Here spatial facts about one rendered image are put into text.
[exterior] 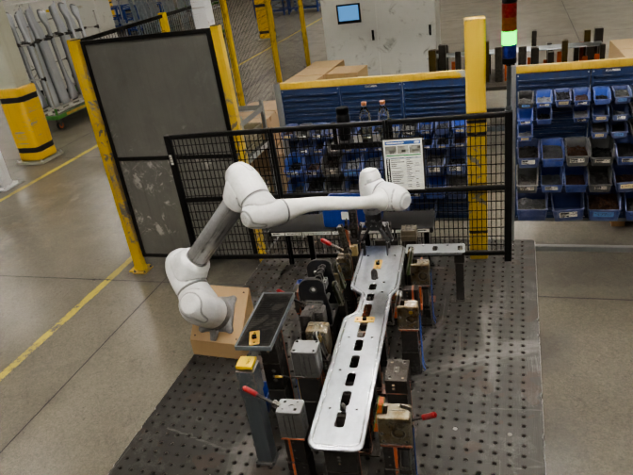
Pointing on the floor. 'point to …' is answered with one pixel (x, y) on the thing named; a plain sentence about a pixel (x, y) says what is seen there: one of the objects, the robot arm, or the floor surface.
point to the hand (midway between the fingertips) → (376, 250)
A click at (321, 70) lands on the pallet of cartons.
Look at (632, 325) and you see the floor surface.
